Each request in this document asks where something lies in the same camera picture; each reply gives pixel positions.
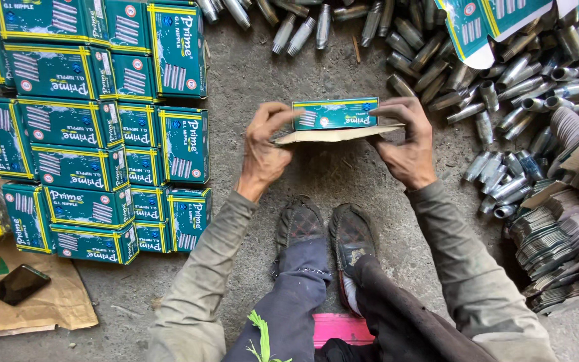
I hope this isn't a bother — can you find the heap of flat carton blanks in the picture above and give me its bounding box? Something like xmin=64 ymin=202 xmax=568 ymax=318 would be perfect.
xmin=503 ymin=85 xmax=579 ymax=316

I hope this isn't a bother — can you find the pile of metal pipe nipples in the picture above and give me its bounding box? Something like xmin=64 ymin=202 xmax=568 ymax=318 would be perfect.
xmin=196 ymin=0 xmax=579 ymax=220

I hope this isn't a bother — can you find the person's right shoe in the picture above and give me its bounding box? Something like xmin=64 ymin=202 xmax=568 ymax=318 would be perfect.
xmin=328 ymin=202 xmax=378 ymax=318

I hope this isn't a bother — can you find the person's shoe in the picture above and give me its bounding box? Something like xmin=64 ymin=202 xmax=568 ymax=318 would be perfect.
xmin=271 ymin=195 xmax=327 ymax=278
xmin=328 ymin=202 xmax=378 ymax=318

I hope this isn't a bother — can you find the brown paper sack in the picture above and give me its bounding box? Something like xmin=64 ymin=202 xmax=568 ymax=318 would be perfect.
xmin=0 ymin=236 xmax=99 ymax=346

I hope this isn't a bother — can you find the person's right hand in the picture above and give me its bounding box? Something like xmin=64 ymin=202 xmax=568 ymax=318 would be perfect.
xmin=367 ymin=97 xmax=438 ymax=192

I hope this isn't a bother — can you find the stack of closed green boxes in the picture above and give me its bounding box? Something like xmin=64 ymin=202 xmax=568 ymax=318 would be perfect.
xmin=0 ymin=0 xmax=214 ymax=266

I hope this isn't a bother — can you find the green plant sprig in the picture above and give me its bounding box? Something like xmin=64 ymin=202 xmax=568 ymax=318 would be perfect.
xmin=246 ymin=309 xmax=294 ymax=362

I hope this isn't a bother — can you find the person's left hand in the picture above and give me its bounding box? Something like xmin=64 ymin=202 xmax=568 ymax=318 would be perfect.
xmin=236 ymin=102 xmax=306 ymax=203

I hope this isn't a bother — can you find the black smartphone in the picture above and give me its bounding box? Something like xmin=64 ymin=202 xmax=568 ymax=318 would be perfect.
xmin=0 ymin=264 xmax=52 ymax=307

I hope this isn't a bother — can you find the person's left shoe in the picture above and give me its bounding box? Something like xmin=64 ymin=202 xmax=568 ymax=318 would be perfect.
xmin=271 ymin=195 xmax=327 ymax=278

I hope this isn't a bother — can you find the person's leg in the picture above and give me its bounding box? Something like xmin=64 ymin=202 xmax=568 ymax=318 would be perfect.
xmin=221 ymin=239 xmax=333 ymax=362
xmin=315 ymin=254 xmax=501 ymax=362

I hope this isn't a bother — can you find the person's right leg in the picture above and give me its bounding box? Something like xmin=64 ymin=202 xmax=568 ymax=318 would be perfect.
xmin=315 ymin=254 xmax=501 ymax=362

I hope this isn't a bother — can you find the person's left leg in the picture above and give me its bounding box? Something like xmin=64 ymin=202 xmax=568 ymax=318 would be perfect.
xmin=221 ymin=239 xmax=333 ymax=362

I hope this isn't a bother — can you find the pink plastic stool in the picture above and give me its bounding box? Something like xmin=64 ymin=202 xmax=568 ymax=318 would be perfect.
xmin=312 ymin=313 xmax=377 ymax=349

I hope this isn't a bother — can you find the unfolded flat green carton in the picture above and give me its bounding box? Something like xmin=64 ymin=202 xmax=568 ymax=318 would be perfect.
xmin=434 ymin=0 xmax=579 ymax=70

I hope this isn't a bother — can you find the green cardboard carton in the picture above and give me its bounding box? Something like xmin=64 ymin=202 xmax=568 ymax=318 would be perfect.
xmin=274 ymin=97 xmax=406 ymax=146

